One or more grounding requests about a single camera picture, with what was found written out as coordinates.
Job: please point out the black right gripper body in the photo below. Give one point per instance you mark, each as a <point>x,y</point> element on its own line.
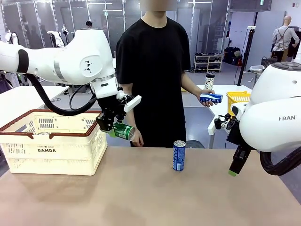
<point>237,139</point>

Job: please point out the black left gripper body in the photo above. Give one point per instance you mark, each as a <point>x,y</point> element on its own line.
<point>110,106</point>

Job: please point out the green drink can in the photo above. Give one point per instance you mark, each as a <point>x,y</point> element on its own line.
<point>123,131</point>

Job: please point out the blue Pocari Sweat can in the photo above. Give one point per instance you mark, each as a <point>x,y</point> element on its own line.
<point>211,99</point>

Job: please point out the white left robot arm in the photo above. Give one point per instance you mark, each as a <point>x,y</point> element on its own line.
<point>70,58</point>

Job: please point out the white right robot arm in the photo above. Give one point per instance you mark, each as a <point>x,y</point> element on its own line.
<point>270,117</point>

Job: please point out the person's left forearm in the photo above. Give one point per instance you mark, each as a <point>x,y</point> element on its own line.
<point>190,87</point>

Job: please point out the person's right forearm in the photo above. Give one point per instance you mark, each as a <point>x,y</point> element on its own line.
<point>136,117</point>

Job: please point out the yellow plastic shopping basket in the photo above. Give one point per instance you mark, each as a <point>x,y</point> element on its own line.
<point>235,99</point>

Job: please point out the cream basket with brown rim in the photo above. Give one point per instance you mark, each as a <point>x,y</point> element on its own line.
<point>58,153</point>

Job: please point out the person's right hand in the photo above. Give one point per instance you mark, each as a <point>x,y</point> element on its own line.
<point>137,139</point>

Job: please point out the person's left hand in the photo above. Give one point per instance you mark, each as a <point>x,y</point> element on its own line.
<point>200,93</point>

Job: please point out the white side table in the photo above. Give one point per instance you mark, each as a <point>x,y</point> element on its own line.
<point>221,110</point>

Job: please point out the person in black t-shirt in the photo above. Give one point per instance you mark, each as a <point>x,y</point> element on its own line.
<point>152,70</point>

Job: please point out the slim blue drink can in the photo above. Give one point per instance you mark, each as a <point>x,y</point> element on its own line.
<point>179,155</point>

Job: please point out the silver-topped drink can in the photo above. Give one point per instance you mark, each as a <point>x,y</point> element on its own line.
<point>44,133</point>

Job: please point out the black-spotted white tumbler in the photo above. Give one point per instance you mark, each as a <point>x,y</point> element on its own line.
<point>209,81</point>

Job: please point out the white plastic tub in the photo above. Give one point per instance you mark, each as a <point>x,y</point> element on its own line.
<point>256,68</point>

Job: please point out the black tripod with white top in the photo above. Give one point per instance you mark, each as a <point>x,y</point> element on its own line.
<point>245,58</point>

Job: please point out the white shoe rack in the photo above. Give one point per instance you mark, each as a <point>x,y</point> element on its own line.
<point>208,63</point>

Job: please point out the black bags pile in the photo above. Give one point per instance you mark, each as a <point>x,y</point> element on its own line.
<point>231,55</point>

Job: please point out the background person in dark clothes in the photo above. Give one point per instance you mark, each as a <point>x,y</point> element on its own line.
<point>89,23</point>

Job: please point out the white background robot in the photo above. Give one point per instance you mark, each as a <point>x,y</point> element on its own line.
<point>11,37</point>
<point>56,37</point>

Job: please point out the mannequin with grey shirt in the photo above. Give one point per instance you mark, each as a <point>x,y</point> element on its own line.
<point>283,40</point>

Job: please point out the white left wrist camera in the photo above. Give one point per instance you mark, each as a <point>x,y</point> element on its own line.
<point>132,103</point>

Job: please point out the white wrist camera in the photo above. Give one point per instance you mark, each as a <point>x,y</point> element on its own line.
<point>211,127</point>
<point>132,103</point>

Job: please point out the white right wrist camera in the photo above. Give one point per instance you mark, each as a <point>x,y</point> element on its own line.
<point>211,127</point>

